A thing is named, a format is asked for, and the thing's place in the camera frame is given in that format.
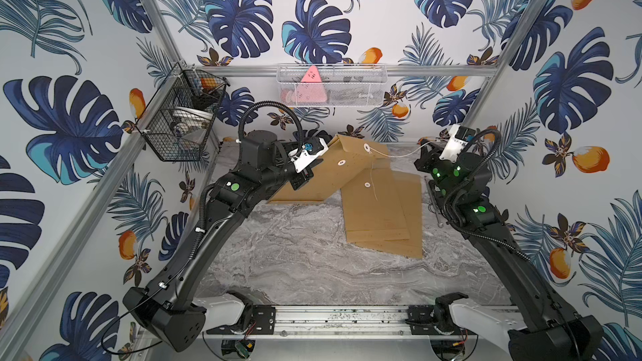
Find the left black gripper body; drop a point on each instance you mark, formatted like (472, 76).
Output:
(306, 173)

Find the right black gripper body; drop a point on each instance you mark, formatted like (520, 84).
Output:
(433, 166)

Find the brown kraft file bag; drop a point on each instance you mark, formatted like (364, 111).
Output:
(345, 159)
(408, 187)
(372, 208)

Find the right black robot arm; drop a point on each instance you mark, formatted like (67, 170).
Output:
(546, 326)

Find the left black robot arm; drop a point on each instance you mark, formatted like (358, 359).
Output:
(165, 307)

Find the black plastic tool case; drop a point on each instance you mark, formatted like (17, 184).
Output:
(308, 134)

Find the pink triangular power strip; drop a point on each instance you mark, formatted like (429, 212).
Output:
(310, 90)

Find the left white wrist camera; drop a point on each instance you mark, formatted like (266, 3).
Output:
(310, 151)

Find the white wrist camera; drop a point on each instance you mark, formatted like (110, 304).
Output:
(460, 136)
(310, 151)

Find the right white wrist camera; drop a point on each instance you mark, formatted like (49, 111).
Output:
(460, 136)

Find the black wire basket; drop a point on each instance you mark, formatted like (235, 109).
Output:
(179, 122)

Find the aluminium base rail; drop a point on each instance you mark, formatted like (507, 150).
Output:
(229, 318)

